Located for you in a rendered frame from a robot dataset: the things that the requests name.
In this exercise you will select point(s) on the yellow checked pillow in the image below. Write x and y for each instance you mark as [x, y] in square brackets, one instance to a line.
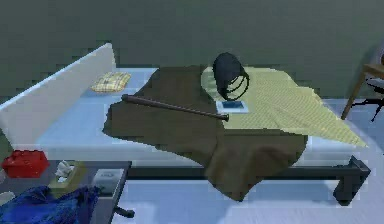
[111, 82]

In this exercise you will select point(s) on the dark grey side table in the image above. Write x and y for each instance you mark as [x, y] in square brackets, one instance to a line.
[108, 208]

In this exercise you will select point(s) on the olive tissue box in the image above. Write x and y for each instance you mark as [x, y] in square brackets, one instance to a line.
[68, 180]

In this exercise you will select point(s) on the brown blanket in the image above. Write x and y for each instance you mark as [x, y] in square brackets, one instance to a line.
[173, 136]

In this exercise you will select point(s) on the white round object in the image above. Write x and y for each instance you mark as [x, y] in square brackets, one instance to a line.
[6, 198]

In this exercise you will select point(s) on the blue cloth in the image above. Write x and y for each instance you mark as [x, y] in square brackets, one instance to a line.
[36, 208]

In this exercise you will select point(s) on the black chair base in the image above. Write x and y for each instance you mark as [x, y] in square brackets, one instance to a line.
[378, 100]

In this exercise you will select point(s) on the red box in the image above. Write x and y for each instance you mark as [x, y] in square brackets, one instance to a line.
[25, 163]

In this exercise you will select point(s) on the yellow-green bed sheet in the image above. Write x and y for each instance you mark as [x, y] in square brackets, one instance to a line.
[283, 106]

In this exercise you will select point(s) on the white bed with blue mattress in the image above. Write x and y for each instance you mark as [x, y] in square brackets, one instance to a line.
[73, 126]

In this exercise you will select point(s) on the dark brown baseball bat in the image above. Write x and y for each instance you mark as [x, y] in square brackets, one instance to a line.
[173, 107]

